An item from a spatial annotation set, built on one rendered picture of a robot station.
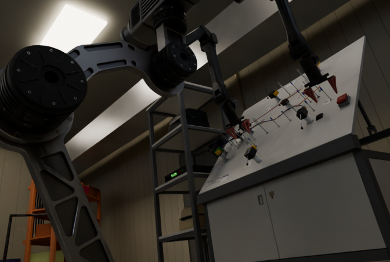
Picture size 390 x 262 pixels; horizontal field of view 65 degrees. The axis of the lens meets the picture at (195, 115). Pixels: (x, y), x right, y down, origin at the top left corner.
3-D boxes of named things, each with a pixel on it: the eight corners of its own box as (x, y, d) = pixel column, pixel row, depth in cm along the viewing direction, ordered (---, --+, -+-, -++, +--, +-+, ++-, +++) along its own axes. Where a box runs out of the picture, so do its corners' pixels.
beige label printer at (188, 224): (195, 227, 220) (192, 199, 229) (178, 232, 235) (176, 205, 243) (226, 225, 239) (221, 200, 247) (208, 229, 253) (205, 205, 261)
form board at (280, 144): (199, 196, 220) (198, 194, 220) (245, 112, 289) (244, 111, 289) (353, 135, 135) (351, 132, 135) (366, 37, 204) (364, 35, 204)
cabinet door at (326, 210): (385, 248, 120) (350, 152, 136) (278, 259, 159) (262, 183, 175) (388, 247, 121) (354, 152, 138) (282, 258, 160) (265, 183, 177)
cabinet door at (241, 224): (279, 258, 160) (262, 183, 176) (215, 265, 199) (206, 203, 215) (281, 258, 161) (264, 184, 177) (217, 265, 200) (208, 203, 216)
